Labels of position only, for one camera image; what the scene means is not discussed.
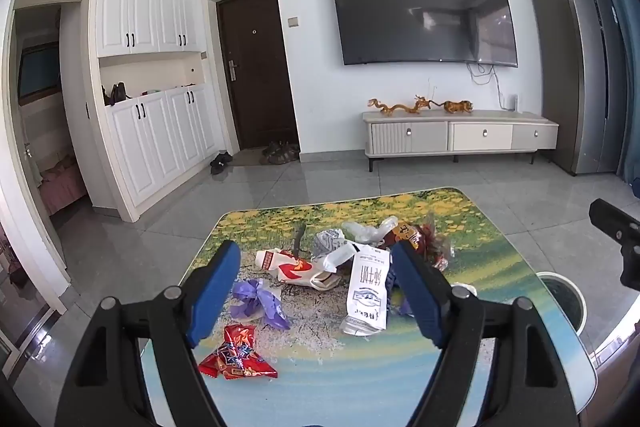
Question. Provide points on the white storage cabinet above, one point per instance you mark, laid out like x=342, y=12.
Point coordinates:
x=145, y=132

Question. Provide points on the golden tiger ornament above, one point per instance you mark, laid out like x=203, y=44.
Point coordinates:
x=457, y=107

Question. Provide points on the white router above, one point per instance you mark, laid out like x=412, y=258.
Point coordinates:
x=511, y=102

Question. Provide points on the clear plastic bag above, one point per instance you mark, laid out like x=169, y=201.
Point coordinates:
x=367, y=232

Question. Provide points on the pair of black shoes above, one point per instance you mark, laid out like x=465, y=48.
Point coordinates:
x=221, y=161

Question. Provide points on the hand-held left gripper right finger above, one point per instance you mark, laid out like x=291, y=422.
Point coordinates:
x=420, y=297

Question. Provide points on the golden dragon ornament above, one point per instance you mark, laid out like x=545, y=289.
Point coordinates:
x=385, y=107
x=417, y=104

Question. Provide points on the black wall television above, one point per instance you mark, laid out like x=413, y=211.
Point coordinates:
x=425, y=12

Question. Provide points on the dark brown entrance door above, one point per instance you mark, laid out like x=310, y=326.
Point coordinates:
x=257, y=72

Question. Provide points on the dark handbag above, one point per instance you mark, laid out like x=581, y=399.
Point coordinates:
x=117, y=93

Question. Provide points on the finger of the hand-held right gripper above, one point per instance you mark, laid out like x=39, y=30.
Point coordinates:
x=617, y=227

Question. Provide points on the bedroom window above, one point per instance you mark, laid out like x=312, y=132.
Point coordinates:
x=40, y=69

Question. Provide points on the white television cabinet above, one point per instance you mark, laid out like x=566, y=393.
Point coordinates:
x=450, y=134

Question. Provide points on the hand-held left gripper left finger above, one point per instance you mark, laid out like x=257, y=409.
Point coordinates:
x=215, y=294

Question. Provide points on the brown and yellow snack packet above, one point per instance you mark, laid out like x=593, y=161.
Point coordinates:
x=425, y=242

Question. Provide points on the purple plastic bag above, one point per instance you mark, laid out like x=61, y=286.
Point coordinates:
x=265, y=307

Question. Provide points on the white torn wrapper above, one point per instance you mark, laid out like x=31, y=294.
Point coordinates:
x=337, y=259

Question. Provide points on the grey doormat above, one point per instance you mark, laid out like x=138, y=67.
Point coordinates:
x=245, y=158

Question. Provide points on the grey patterned wrapper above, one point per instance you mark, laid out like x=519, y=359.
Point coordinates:
x=327, y=239

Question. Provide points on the pair of brown shoes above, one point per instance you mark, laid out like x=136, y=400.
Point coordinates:
x=280, y=153

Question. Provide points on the grey refrigerator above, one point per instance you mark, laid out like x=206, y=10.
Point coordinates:
x=565, y=72

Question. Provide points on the red snack packet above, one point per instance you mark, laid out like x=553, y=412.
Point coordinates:
x=237, y=352

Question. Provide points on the pink bed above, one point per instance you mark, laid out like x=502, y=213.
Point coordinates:
x=62, y=187

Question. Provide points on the white trash bin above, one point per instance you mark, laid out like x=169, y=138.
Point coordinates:
x=560, y=302

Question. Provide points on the white and red paper bag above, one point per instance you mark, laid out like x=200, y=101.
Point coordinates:
x=287, y=269

